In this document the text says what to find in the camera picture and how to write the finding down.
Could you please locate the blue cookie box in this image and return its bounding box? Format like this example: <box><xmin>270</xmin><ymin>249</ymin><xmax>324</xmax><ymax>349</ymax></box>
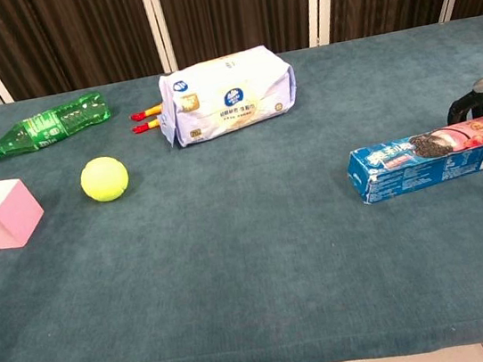
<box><xmin>341</xmin><ymin>116</ymin><xmax>483</xmax><ymax>208</ymax></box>

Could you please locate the red yellow pen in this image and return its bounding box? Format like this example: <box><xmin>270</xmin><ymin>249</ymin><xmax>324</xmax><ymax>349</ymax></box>
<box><xmin>131</xmin><ymin>117</ymin><xmax>164</xmax><ymax>135</ymax></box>
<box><xmin>128</xmin><ymin>103</ymin><xmax>165</xmax><ymax>123</ymax></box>

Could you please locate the green plastic bottle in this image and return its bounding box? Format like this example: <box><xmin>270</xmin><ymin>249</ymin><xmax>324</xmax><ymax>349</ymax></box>
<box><xmin>0</xmin><ymin>89</ymin><xmax>116</xmax><ymax>159</ymax></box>

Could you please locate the yellow tennis ball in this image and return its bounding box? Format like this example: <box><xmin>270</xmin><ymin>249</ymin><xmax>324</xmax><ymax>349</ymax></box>
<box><xmin>77</xmin><ymin>152</ymin><xmax>133</xmax><ymax>206</ymax></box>

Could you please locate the teal tablecloth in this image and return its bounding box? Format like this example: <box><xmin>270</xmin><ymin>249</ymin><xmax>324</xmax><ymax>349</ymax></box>
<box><xmin>0</xmin><ymin>14</ymin><xmax>483</xmax><ymax>362</ymax></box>

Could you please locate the white snack bag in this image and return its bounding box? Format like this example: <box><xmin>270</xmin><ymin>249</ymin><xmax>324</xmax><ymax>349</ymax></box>
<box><xmin>150</xmin><ymin>41</ymin><xmax>304</xmax><ymax>152</ymax></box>

